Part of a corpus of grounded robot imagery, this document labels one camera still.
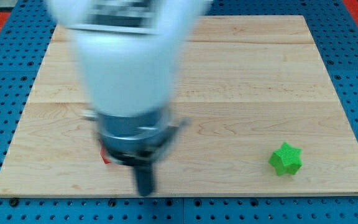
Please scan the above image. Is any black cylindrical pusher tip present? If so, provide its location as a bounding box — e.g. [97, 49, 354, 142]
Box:
[134, 164, 155, 197]

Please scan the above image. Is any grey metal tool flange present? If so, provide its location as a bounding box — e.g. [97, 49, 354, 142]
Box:
[81, 106, 189, 166]

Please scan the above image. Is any red star block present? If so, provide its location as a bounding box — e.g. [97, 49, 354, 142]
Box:
[100, 144, 111, 164]

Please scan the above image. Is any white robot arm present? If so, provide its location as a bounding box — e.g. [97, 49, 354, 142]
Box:
[45, 0, 211, 196]

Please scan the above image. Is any green star block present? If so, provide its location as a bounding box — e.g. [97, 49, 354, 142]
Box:
[268, 142, 303, 176]

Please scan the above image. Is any wooden board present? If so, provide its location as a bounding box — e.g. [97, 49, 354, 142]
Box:
[0, 16, 358, 198]

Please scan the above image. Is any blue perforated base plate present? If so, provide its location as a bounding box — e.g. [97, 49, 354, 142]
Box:
[0, 1, 358, 223]

